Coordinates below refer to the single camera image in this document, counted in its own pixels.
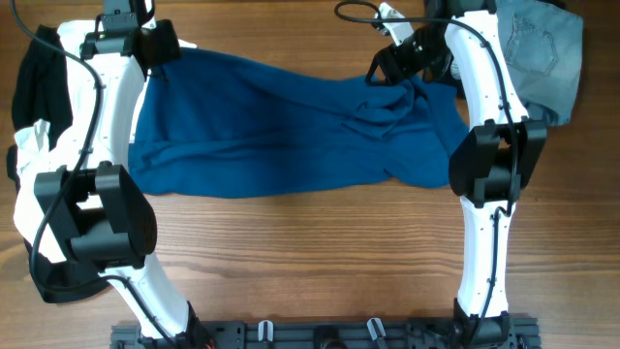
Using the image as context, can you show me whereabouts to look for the light blue denim shorts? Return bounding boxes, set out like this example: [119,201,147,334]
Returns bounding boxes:
[496,0,584,126]

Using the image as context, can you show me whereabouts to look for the white crumpled shirt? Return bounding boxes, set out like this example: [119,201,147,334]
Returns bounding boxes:
[13,18,199,263]

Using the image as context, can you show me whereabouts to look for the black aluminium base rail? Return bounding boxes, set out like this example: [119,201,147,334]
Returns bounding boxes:
[109,317,542,349]

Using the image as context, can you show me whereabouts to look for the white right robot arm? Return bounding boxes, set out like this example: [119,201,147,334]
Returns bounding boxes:
[371,1,546,348]

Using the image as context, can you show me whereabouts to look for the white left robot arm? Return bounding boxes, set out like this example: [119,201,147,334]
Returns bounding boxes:
[15,19,208,348]

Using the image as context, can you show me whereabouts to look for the black garment under white shirt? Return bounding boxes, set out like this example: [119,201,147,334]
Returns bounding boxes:
[6,25,107,304]

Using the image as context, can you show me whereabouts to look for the teal blue polo shirt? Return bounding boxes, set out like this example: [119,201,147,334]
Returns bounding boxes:
[129,48,469,199]

